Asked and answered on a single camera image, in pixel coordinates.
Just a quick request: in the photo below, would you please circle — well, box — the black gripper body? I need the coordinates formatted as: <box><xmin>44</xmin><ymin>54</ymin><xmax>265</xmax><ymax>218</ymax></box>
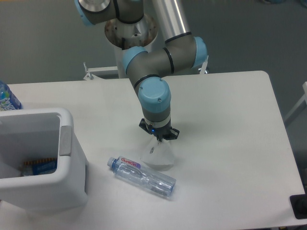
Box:
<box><xmin>146</xmin><ymin>121</ymin><xmax>172</xmax><ymax>139</ymax></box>

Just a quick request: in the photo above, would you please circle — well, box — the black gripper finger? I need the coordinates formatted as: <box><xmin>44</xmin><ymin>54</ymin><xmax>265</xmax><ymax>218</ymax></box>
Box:
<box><xmin>163</xmin><ymin>128</ymin><xmax>179</xmax><ymax>140</ymax></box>
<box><xmin>139</xmin><ymin>118</ymin><xmax>158</xmax><ymax>140</ymax></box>

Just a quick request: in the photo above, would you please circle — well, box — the clear plastic water bottle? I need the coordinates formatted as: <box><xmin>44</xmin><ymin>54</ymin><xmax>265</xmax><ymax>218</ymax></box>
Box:
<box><xmin>107</xmin><ymin>156</ymin><xmax>176</xmax><ymax>197</ymax></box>

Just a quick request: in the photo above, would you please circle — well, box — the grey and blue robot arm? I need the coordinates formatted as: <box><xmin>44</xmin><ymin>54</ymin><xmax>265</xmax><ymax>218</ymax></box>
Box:
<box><xmin>75</xmin><ymin>0</ymin><xmax>208</xmax><ymax>141</ymax></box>

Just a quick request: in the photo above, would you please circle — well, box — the white plastic trash can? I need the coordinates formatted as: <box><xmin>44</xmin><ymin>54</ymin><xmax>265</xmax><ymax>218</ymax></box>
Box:
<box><xmin>0</xmin><ymin>108</ymin><xmax>88</xmax><ymax>210</ymax></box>

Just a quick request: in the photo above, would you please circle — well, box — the blue snack wrapper in bin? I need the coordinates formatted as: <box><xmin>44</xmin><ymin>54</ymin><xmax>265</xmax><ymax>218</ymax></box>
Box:
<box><xmin>21</xmin><ymin>158</ymin><xmax>58</xmax><ymax>176</ymax></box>

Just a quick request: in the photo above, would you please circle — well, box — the blue labelled water bottle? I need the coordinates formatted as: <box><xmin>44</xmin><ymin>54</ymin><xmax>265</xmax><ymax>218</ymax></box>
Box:
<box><xmin>0</xmin><ymin>81</ymin><xmax>23</xmax><ymax>111</ymax></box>

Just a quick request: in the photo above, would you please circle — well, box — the black device at table edge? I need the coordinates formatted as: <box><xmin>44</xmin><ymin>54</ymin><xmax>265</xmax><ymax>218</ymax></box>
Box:
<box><xmin>290</xmin><ymin>194</ymin><xmax>307</xmax><ymax>219</ymax></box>

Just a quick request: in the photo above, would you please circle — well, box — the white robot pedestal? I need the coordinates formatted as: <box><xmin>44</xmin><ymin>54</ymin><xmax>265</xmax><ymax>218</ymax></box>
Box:
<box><xmin>83</xmin><ymin>14</ymin><xmax>210</xmax><ymax>81</ymax></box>

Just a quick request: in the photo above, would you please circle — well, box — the white frame at right edge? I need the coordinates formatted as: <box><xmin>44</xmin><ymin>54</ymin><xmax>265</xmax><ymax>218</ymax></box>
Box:
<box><xmin>283</xmin><ymin>81</ymin><xmax>307</xmax><ymax>127</ymax></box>

